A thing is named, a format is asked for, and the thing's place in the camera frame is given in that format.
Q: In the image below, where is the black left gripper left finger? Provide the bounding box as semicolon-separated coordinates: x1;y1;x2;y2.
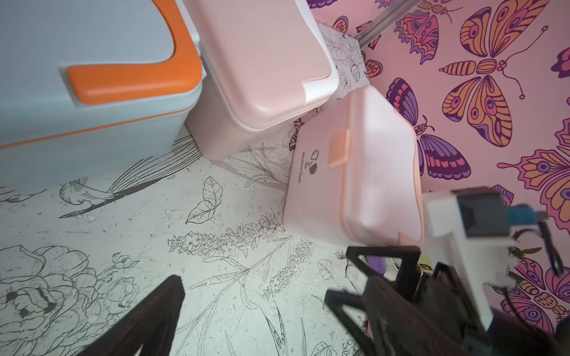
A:
80;275;185;355

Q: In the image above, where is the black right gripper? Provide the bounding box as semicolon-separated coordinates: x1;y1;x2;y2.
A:
324;246;569;356

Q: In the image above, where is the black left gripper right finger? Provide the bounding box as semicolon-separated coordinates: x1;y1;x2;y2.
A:
362;273;472;355

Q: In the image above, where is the white and peach first aid box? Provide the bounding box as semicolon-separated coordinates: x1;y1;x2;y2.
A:
283;86;424;246

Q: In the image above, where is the pink first aid box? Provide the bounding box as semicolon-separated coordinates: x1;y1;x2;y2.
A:
186;1;339;161

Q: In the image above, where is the grey and orange first aid box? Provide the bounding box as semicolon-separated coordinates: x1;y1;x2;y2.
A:
1;1;206;199

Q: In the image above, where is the purple and pink brush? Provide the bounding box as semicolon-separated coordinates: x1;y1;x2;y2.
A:
367;256;387;275

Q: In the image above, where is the aluminium frame post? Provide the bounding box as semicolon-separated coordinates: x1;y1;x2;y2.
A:
356;0;420;50

